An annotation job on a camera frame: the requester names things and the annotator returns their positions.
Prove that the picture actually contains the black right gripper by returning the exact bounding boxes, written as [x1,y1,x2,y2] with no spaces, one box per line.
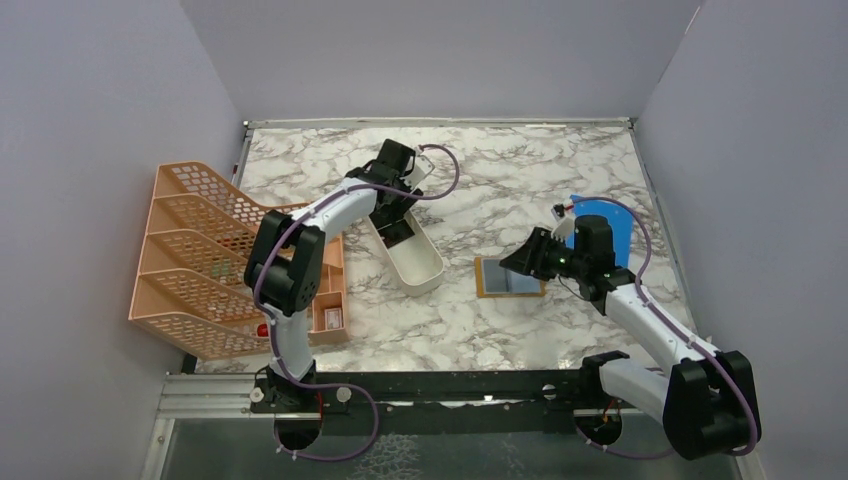
[500,226,588,281]

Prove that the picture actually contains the yellow leather card holder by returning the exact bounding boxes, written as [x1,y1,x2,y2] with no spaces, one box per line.
[474,257,546,298]

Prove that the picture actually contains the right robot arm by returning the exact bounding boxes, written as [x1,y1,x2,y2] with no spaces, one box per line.
[499,215,761,460]

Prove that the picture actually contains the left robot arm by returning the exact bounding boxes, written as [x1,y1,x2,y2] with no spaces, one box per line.
[244,140,422,411]

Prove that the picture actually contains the white plastic card tray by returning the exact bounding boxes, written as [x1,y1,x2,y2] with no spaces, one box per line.
[366,211,445,297]

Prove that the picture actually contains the peach plastic file rack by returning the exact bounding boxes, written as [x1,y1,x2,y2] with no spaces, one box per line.
[128,161,351,362]

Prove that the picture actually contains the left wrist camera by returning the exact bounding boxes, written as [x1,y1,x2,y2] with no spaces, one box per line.
[403,153,435,190]

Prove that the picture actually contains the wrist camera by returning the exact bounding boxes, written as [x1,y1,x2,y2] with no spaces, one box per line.
[551,204,576,242]
[403,153,435,190]

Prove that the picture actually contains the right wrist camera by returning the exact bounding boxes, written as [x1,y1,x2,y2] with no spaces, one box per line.
[551,204,576,242]

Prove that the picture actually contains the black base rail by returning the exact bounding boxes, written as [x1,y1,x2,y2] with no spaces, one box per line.
[249,351,626,437]

